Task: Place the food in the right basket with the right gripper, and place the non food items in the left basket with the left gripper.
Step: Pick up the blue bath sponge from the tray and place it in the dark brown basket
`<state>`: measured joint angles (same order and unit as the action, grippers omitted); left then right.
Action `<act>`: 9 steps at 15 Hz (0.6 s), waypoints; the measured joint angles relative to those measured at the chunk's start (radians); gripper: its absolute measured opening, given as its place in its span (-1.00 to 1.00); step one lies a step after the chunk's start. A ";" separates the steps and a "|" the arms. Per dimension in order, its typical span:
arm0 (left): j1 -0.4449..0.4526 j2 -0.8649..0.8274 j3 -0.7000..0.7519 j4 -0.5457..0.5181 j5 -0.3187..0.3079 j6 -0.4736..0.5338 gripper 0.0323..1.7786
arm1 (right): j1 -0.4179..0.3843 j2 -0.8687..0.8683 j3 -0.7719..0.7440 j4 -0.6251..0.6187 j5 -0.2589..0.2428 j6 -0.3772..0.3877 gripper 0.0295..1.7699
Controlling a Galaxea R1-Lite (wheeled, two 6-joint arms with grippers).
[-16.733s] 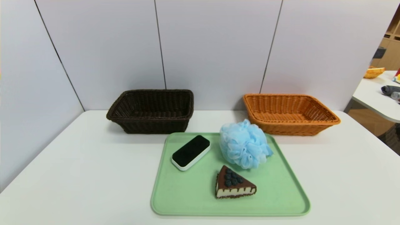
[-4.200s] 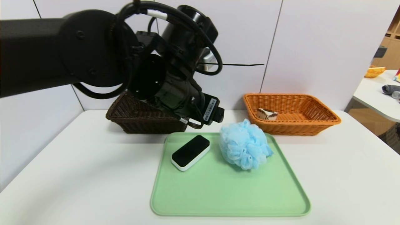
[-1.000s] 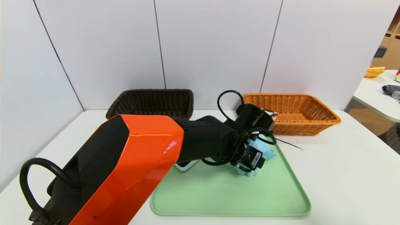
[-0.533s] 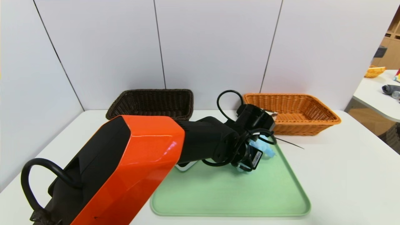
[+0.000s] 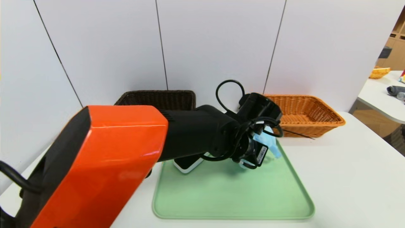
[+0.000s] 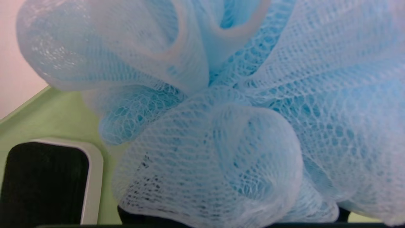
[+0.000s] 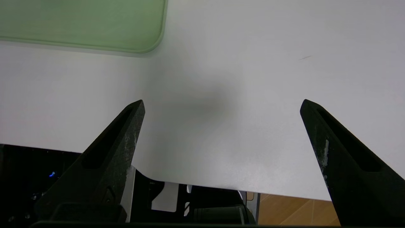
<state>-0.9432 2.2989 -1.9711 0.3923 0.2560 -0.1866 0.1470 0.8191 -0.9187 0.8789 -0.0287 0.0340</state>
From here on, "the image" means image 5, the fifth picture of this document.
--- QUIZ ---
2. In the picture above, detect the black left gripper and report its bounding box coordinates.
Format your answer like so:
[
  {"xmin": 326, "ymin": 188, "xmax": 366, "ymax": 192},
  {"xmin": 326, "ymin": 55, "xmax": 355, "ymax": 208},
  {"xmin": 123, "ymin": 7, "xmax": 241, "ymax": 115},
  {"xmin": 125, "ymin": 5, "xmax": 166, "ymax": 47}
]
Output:
[{"xmin": 243, "ymin": 135, "xmax": 269, "ymax": 167}]

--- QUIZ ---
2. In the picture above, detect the light blue bath loofah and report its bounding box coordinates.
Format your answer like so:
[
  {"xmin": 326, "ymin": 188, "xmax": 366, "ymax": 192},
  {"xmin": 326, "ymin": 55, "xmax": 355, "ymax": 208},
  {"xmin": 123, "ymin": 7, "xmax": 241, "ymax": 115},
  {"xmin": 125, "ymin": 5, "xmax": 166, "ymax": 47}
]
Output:
[{"xmin": 253, "ymin": 126, "xmax": 282, "ymax": 169}]

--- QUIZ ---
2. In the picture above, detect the black and white eraser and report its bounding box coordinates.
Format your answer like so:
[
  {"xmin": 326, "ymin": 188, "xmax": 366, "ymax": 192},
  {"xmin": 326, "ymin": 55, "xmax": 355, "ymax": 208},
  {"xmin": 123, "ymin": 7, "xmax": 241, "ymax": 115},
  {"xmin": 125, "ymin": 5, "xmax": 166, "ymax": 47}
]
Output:
[{"xmin": 173, "ymin": 152, "xmax": 207, "ymax": 174}]

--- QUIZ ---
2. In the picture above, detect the orange wicker basket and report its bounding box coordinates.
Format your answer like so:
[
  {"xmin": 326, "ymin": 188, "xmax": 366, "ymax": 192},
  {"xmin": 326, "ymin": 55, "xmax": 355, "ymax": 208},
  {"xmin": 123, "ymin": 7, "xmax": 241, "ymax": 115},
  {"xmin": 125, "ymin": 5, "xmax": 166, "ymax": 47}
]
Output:
[{"xmin": 264, "ymin": 94, "xmax": 346, "ymax": 138}]

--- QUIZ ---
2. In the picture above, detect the dark brown wicker basket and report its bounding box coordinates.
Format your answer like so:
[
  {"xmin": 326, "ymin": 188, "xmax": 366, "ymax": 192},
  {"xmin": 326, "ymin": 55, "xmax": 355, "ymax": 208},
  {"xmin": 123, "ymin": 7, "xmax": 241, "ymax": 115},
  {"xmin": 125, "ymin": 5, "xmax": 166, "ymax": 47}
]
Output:
[{"xmin": 114, "ymin": 90, "xmax": 197, "ymax": 111}]

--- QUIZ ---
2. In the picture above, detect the small yellow wicker basket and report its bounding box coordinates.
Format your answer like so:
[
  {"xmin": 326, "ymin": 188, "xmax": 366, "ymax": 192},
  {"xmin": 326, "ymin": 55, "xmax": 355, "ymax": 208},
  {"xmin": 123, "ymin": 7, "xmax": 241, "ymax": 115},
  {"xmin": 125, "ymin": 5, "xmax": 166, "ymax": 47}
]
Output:
[{"xmin": 369, "ymin": 66, "xmax": 391, "ymax": 79}]

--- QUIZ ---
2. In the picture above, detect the green plastic tray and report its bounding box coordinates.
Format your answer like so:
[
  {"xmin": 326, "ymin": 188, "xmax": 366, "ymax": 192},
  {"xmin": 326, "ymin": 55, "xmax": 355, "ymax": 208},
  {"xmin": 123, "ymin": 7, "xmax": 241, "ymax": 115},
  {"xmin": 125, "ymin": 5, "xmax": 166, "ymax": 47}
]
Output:
[{"xmin": 152, "ymin": 135, "xmax": 315, "ymax": 220}]

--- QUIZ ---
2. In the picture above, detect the white side table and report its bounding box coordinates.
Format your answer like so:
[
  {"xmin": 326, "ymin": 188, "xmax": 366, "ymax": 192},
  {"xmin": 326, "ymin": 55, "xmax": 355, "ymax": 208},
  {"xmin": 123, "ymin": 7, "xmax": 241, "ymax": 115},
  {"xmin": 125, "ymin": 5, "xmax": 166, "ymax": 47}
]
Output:
[{"xmin": 357, "ymin": 71, "xmax": 405, "ymax": 125}]

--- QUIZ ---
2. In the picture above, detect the dark woven stool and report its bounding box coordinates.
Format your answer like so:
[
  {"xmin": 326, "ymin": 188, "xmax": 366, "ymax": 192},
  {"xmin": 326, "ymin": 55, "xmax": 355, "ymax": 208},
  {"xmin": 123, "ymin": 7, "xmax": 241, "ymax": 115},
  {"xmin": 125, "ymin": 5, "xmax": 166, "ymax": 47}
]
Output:
[{"xmin": 382, "ymin": 125, "xmax": 405, "ymax": 157}]

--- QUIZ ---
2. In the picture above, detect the grey rolled cloth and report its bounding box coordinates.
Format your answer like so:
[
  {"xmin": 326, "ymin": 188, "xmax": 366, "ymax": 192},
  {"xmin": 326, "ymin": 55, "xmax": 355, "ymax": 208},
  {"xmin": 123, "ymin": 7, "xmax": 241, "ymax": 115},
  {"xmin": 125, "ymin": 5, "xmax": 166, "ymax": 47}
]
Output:
[{"xmin": 386, "ymin": 86, "xmax": 405, "ymax": 97}]

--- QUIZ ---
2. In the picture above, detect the dark grey box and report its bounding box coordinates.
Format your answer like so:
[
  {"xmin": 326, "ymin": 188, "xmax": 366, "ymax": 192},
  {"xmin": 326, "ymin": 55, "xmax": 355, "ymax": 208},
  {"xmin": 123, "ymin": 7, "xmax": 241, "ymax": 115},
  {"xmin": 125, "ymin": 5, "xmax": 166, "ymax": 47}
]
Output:
[{"xmin": 378, "ymin": 47, "xmax": 393, "ymax": 60}]

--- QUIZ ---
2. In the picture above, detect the wooden shelf unit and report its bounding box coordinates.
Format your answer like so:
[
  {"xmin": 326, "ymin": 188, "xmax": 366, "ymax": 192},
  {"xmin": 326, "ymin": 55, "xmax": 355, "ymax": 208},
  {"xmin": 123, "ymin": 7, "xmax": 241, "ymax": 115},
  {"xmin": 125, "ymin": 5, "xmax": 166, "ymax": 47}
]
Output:
[{"xmin": 376, "ymin": 6, "xmax": 405, "ymax": 71}]

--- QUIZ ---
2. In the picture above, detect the thin black cable tie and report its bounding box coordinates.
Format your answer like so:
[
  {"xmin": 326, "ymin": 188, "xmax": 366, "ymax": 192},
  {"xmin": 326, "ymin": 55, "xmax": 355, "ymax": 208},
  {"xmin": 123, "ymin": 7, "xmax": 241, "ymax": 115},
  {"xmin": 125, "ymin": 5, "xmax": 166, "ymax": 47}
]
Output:
[{"xmin": 280, "ymin": 128, "xmax": 315, "ymax": 140}]

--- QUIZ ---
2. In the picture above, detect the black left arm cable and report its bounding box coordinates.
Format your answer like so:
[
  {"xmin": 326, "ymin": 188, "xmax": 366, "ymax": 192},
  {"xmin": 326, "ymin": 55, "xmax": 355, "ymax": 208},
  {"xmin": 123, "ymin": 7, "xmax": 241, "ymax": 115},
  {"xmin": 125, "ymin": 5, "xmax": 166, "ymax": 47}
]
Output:
[{"xmin": 216, "ymin": 79, "xmax": 246, "ymax": 112}]

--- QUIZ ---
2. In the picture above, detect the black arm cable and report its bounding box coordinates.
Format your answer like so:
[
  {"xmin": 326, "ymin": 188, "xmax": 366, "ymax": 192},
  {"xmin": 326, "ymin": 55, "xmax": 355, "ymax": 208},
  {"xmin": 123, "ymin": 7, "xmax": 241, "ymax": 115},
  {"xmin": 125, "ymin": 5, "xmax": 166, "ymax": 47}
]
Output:
[
  {"xmin": 0, "ymin": 160, "xmax": 43, "ymax": 194},
  {"xmin": 216, "ymin": 79, "xmax": 246, "ymax": 112}
]

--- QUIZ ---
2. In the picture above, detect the black upper arm cable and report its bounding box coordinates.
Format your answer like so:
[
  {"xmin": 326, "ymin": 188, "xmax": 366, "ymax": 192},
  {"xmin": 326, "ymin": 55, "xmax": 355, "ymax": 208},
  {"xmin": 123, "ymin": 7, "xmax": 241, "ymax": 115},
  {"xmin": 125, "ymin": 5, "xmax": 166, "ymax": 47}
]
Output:
[{"xmin": 0, "ymin": 160, "xmax": 43, "ymax": 194}]

